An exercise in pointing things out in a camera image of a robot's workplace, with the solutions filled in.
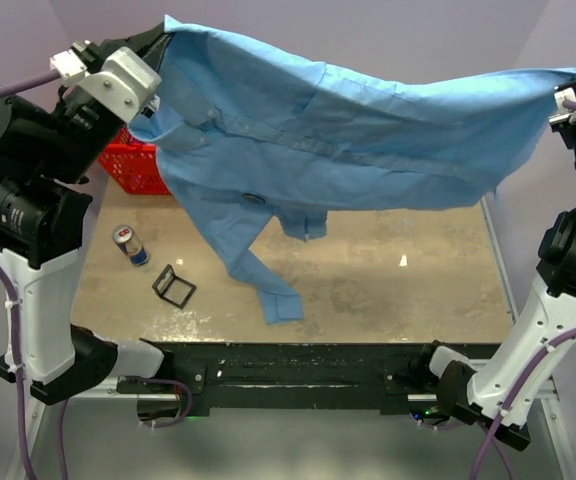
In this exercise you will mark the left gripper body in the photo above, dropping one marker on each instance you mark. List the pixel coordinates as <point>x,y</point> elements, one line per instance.
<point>81,124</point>

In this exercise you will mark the light blue shirt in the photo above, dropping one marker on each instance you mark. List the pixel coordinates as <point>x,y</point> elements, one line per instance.
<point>238,115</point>

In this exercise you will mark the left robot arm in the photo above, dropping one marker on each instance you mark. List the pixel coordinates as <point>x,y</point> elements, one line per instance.
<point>52,129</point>

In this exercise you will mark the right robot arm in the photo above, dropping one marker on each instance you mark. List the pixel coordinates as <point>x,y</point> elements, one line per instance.
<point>500,394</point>

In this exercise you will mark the red plastic basket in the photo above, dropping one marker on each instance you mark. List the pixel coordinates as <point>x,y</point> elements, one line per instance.
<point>132,165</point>

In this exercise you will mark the energy drink can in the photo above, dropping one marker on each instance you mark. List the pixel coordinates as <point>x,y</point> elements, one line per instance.
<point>126,239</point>

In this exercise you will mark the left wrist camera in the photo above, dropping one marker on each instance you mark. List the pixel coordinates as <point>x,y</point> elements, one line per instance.
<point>120,81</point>

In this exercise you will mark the black picture frame stand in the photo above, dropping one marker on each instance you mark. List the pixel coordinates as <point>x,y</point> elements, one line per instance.
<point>172,288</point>

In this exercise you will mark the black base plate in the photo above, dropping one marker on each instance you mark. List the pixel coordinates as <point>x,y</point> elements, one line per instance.
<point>390,378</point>

